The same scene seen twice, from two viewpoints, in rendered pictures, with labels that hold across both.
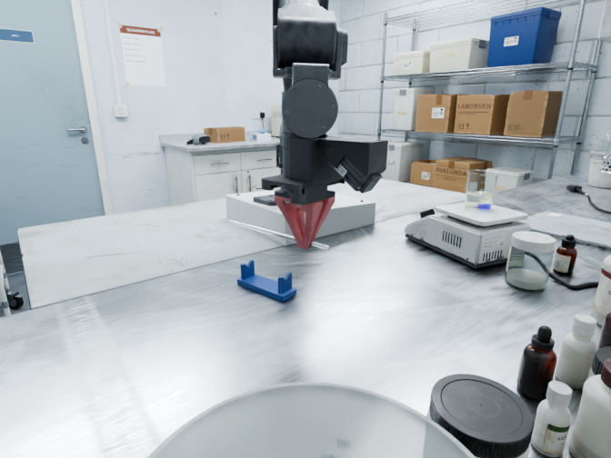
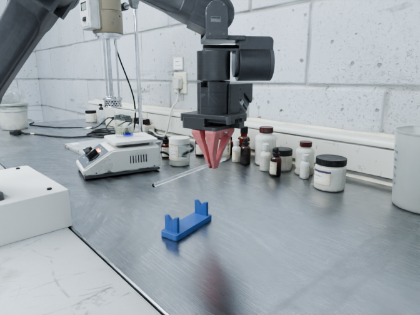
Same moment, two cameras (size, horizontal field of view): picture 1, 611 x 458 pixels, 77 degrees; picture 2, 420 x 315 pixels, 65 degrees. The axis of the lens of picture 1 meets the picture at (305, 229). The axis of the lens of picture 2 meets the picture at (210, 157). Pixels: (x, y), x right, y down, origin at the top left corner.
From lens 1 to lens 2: 0.80 m
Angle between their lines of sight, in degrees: 90
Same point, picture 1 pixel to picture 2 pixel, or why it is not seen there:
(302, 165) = (236, 102)
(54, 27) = not seen: outside the picture
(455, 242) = (142, 159)
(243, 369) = (300, 225)
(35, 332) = not seen: outside the picture
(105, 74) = not seen: outside the picture
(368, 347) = (259, 197)
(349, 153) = (246, 90)
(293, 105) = (272, 61)
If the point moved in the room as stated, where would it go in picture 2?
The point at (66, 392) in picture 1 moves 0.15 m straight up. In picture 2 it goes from (375, 284) to (391, 167)
